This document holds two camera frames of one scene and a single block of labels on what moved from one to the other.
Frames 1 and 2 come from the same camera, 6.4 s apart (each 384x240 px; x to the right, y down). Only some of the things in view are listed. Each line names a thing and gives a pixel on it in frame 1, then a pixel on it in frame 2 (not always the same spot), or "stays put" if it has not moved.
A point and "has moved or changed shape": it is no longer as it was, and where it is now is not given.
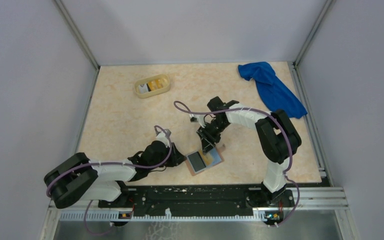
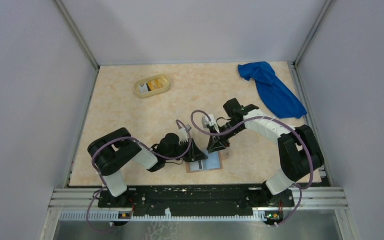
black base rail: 194,200 stays put
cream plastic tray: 147,87 stays put
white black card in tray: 143,88 stays put
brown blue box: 197,162 has moved or changed shape
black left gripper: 176,157 → 195,154
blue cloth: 275,94 stays put
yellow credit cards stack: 156,84 stays put
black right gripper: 207,144 → 216,144
